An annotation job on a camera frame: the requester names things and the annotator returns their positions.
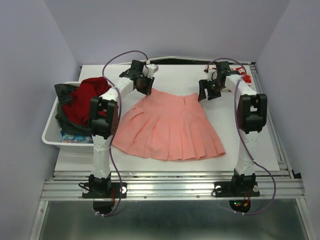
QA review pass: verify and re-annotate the dark red skirt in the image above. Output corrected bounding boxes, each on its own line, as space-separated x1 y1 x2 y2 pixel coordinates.
62 76 111 127

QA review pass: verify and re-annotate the red poppy print skirt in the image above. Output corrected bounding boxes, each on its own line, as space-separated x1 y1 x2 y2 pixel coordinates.
224 67 256 95

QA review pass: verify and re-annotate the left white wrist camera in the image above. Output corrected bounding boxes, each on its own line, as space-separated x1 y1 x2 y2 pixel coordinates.
143 63 159 78

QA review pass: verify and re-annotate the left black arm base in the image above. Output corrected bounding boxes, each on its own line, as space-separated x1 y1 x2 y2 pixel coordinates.
78 182 128 199

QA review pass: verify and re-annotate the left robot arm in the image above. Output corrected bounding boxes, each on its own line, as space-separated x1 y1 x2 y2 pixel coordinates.
87 60 159 198

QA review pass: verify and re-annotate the pink skirt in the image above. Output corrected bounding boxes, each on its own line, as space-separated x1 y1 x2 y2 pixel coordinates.
112 89 226 161

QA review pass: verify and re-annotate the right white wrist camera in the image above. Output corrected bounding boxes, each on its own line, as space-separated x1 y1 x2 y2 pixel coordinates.
204 66 218 81

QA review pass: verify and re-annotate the aluminium frame rail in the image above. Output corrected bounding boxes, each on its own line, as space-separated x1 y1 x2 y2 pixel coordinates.
40 170 306 201

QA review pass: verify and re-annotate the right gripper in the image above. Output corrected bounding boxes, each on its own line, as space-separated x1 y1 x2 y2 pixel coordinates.
196 78 225 101

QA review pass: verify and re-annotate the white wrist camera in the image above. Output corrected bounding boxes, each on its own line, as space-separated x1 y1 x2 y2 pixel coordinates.
204 66 218 81
143 63 159 78

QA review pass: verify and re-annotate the dark green garment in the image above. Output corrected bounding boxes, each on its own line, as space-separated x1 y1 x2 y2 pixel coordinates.
54 83 91 137

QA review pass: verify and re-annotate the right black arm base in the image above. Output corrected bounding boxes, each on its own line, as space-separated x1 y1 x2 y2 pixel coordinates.
211 181 260 198

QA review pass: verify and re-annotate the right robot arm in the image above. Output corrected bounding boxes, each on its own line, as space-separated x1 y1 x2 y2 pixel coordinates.
198 58 268 198

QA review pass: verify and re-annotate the white plastic bin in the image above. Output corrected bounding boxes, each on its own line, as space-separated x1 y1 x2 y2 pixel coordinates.
42 81 93 153

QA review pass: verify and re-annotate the light blue garment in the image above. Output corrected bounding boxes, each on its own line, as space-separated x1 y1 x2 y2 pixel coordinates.
60 130 93 144

